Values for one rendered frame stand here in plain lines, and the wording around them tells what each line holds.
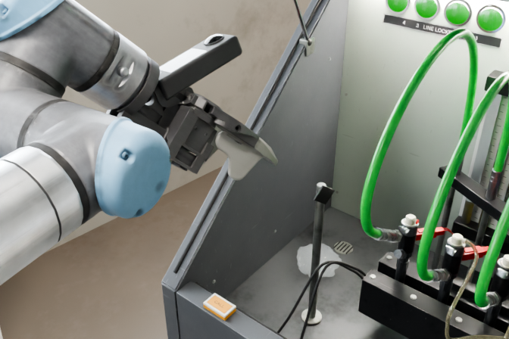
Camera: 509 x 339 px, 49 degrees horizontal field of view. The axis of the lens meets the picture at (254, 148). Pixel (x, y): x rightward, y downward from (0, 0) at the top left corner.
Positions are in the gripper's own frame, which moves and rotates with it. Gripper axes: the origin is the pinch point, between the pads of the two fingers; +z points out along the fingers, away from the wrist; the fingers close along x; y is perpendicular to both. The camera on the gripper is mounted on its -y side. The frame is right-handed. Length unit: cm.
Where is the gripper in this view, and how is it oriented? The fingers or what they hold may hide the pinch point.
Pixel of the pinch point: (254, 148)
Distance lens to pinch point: 73.4
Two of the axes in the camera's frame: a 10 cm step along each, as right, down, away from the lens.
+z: 6.4, 4.5, 6.3
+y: -4.7, 8.7, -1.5
